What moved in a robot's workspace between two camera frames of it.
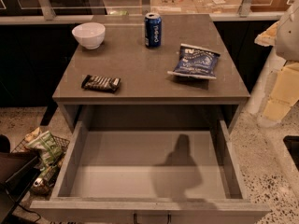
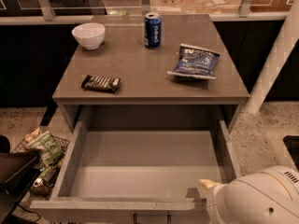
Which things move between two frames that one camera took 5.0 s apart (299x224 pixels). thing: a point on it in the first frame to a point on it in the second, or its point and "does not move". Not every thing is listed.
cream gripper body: (289, 36) to (252, 197)
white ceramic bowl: (90, 35) does not move
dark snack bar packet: (100, 83) does not move
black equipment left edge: (19, 171) does not move
